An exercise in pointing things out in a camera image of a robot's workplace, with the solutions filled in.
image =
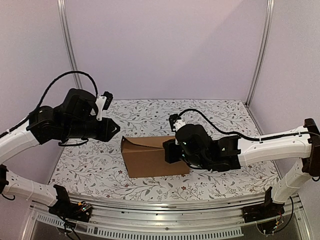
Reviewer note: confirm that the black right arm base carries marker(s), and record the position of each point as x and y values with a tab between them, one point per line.
265	210

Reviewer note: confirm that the aluminium front rail frame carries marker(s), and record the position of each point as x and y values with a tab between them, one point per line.
216	219

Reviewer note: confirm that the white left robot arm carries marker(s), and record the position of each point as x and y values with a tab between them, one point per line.
19	174

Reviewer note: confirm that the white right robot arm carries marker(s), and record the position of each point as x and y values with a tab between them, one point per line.
302	143

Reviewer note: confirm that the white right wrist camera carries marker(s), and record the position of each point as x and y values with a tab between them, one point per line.
178	127

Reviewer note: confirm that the brown cardboard paper box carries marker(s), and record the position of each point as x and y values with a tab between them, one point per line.
144	157

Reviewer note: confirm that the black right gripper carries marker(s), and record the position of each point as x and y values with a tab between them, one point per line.
170	151

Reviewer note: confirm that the left aluminium corner post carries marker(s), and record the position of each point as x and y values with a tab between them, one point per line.
62	12

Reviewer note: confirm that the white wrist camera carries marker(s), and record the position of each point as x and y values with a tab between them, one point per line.
178	127
103	102

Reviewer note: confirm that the right aluminium corner post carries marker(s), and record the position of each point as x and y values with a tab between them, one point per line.
262	51

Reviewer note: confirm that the floral patterned table mat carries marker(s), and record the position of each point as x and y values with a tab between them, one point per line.
97	168

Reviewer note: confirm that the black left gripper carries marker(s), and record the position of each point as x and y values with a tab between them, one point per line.
105	135

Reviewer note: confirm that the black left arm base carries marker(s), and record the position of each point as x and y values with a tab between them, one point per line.
64	208

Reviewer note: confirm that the aluminium corner post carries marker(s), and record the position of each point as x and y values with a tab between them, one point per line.
62	12
262	51

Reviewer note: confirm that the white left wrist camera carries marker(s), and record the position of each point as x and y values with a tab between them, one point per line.
103	102

